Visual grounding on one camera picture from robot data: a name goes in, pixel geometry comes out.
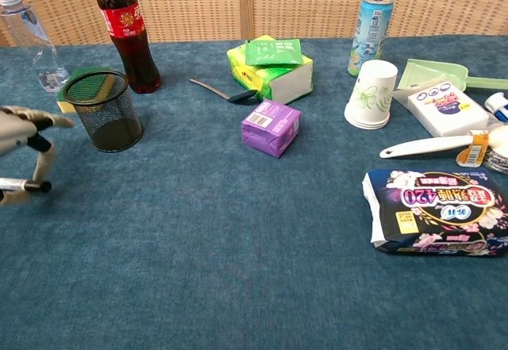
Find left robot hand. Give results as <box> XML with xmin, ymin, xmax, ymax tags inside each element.
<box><xmin>0</xmin><ymin>105</ymin><xmax>75</xmax><ymax>207</ymax></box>

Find black marker pen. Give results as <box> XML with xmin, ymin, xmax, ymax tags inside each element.
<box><xmin>0</xmin><ymin>177</ymin><xmax>53</xmax><ymax>194</ymax></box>

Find black mesh pen holder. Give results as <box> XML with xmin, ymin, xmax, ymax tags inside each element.
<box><xmin>63</xmin><ymin>69</ymin><xmax>144</xmax><ymax>153</ymax></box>

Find green yellow scrub sponge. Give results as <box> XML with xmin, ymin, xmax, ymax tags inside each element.
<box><xmin>56</xmin><ymin>66</ymin><xmax>117</xmax><ymax>115</ymax></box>

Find clear plastic water bottle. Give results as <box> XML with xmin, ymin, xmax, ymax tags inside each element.
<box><xmin>0</xmin><ymin>0</ymin><xmax>71</xmax><ymax>94</ymax></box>

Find cola bottle red label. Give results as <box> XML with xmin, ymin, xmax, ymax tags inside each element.
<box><xmin>94</xmin><ymin>0</ymin><xmax>163</xmax><ymax>95</ymax></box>

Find blue tablecloth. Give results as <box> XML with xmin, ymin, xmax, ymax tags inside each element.
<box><xmin>0</xmin><ymin>34</ymin><xmax>508</xmax><ymax>350</ymax></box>

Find black metal spoon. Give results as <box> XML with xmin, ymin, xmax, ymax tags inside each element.
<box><xmin>188</xmin><ymin>78</ymin><xmax>260</xmax><ymax>103</ymax></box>

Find purple small box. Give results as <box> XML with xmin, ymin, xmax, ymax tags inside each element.
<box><xmin>241</xmin><ymin>98</ymin><xmax>302</xmax><ymax>160</ymax></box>

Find green yellow tissue pack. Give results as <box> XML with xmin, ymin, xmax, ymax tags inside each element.
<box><xmin>226</xmin><ymin>34</ymin><xmax>314</xmax><ymax>106</ymax></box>

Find green flat sachet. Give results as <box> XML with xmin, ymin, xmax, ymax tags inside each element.
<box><xmin>244</xmin><ymin>38</ymin><xmax>305</xmax><ymax>67</ymax></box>

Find woven rattan screen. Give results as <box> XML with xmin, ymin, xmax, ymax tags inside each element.
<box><xmin>0</xmin><ymin>0</ymin><xmax>508</xmax><ymax>48</ymax></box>

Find white paper cup stack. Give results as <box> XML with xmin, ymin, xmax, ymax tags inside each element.
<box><xmin>343</xmin><ymin>59</ymin><xmax>399</xmax><ymax>130</ymax></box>

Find light blue drink can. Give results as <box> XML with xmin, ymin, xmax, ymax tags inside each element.
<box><xmin>347</xmin><ymin>0</ymin><xmax>395</xmax><ymax>78</ymax></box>

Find light green plastic dustpan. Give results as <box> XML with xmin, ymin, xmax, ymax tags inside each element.
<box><xmin>396</xmin><ymin>58</ymin><xmax>508</xmax><ymax>91</ymax></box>

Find dark sanitary pad pack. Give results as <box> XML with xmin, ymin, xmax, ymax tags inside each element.
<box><xmin>361</xmin><ymin>167</ymin><xmax>508</xmax><ymax>258</ymax></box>

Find white wipes pack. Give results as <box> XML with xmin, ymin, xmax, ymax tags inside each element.
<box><xmin>392</xmin><ymin>79</ymin><xmax>499</xmax><ymax>138</ymax></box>

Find yellow barcode tag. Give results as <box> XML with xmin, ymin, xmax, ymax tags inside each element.
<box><xmin>455</xmin><ymin>129</ymin><xmax>491</xmax><ymax>167</ymax></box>

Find white blue tube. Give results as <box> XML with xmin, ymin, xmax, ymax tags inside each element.
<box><xmin>483</xmin><ymin>91</ymin><xmax>508</xmax><ymax>123</ymax></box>

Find white plastic brush handle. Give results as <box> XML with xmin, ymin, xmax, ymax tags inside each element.
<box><xmin>379</xmin><ymin>125</ymin><xmax>508</xmax><ymax>160</ymax></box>

